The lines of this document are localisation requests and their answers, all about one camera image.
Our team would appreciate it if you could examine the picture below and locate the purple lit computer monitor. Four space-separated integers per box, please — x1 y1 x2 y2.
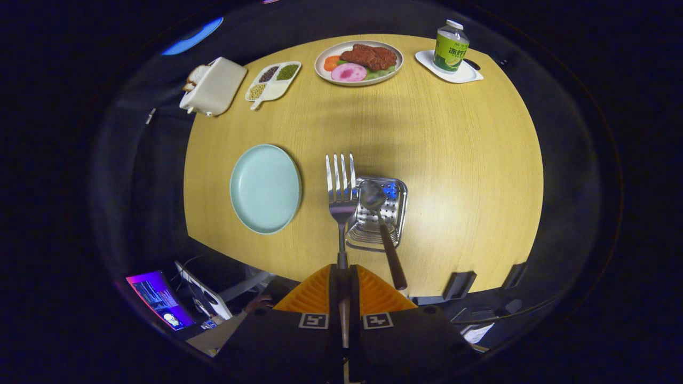
125 270 196 331

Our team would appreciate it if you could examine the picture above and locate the green label drink bottle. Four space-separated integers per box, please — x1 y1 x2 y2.
433 20 470 74

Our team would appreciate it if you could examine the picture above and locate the white square coaster tray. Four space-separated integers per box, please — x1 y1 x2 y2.
415 50 485 84

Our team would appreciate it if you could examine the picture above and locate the plate of meat and vegetables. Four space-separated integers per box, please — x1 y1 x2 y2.
314 40 404 87

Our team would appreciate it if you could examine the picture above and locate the blue glowing strip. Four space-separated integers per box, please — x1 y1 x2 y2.
161 17 225 56

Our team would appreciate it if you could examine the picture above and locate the metal wire cutlery rack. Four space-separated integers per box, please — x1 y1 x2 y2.
345 176 409 253

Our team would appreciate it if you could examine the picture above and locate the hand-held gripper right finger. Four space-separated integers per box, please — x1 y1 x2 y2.
345 264 481 384

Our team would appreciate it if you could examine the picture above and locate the metal spoon with brown handle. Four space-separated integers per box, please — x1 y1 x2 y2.
359 180 408 291

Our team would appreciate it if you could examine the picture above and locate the white divided dish with beans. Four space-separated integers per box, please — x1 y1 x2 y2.
245 61 302 111

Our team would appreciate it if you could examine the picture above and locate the metal fork with brown handle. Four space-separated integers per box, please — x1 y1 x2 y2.
325 153 358 350

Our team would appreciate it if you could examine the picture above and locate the white toaster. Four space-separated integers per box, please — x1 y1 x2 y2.
179 57 248 117

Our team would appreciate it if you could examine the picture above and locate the bread slice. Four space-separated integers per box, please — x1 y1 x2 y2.
183 65 211 91

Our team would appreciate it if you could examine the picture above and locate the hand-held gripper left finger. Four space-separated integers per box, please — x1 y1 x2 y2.
213 264 345 384

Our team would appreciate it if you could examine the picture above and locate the teal round plate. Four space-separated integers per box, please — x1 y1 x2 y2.
229 144 303 235

